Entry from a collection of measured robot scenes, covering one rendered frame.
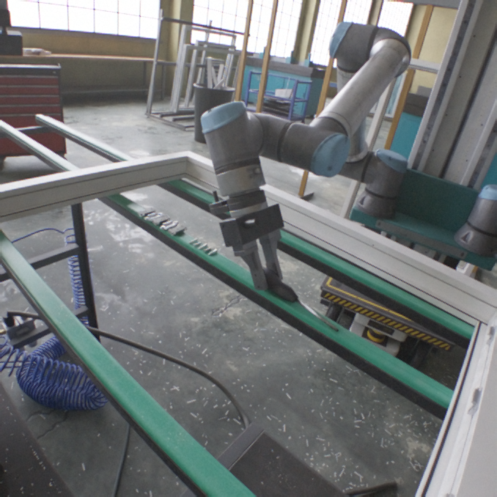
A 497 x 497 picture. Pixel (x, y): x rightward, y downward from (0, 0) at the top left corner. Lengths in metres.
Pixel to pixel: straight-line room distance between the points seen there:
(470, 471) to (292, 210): 0.70
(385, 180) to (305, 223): 0.70
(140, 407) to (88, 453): 0.97
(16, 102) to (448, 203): 3.50
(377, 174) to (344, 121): 0.83
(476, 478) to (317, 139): 0.57
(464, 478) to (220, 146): 0.59
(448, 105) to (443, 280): 1.06
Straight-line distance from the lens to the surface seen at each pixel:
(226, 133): 0.62
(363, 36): 1.17
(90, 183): 1.02
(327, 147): 0.66
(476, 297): 0.84
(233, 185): 0.62
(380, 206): 1.58
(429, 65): 2.95
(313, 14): 14.19
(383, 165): 1.54
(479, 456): 0.50
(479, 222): 1.61
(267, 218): 0.66
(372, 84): 0.90
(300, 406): 1.59
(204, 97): 4.90
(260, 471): 0.76
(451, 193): 1.72
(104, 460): 1.43
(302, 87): 8.88
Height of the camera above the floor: 1.28
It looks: 31 degrees down
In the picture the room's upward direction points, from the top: 10 degrees clockwise
